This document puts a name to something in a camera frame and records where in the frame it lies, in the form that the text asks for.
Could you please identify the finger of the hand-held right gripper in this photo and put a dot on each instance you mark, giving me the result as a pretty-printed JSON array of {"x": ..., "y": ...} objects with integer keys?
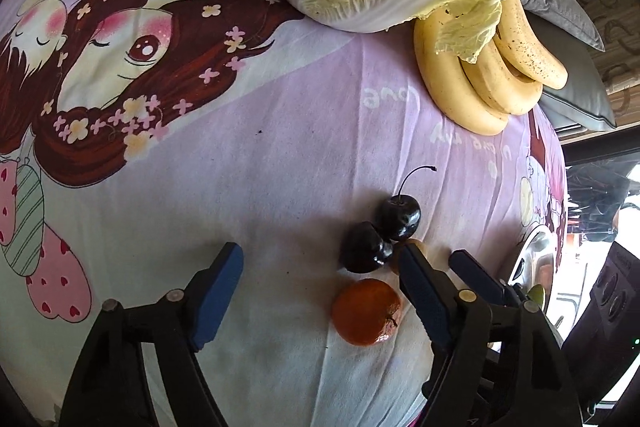
[{"x": 475, "y": 274}]

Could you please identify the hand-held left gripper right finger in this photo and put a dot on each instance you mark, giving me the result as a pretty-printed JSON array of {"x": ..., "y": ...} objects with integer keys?
[{"x": 425, "y": 302}]

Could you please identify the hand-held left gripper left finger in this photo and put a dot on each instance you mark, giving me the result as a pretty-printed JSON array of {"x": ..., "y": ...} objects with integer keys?
[{"x": 215, "y": 302}]

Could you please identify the small brown kiwi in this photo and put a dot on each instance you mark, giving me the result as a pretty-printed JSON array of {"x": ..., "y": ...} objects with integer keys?
[{"x": 423, "y": 249}]

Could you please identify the orange with wrinkled end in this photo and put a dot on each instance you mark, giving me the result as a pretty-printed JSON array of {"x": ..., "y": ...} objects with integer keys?
[{"x": 367, "y": 312}]

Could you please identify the silver metal plate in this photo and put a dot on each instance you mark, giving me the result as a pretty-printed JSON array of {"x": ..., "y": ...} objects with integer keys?
[{"x": 535, "y": 252}]

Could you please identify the green mango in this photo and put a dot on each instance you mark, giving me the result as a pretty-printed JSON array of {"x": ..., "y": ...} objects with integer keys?
[{"x": 536, "y": 293}]

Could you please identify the stemless dark cherry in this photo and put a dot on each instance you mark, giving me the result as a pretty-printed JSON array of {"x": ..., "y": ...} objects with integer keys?
[{"x": 362, "y": 249}]

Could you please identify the dark cherry with curved stem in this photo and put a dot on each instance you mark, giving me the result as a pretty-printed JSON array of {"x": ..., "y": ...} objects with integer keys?
[{"x": 399, "y": 218}]

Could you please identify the printed cartoon blanket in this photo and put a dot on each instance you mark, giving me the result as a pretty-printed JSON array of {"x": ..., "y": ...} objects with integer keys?
[{"x": 225, "y": 132}]

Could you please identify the speckled yellow banana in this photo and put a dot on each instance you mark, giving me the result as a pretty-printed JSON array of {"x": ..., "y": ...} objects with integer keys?
[{"x": 530, "y": 52}]

